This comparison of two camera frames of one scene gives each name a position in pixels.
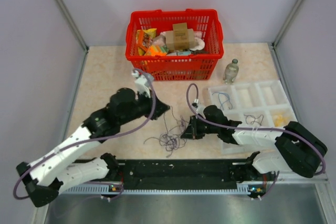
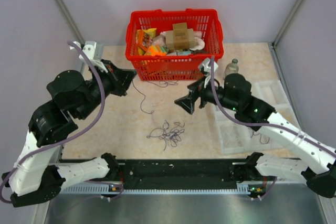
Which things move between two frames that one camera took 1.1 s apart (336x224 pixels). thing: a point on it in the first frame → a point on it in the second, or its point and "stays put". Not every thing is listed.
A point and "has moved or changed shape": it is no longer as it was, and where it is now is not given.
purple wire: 166,125 has moved or changed shape
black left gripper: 160,107 → 120,78
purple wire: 175,138 has moved or changed shape
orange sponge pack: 157,50 stays put
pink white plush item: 199,43 stays put
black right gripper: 192,131 → 197,90
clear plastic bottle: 231,71 stays put
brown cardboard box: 180,39 stays put
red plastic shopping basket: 198,66 stays put
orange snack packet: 144,39 stays put
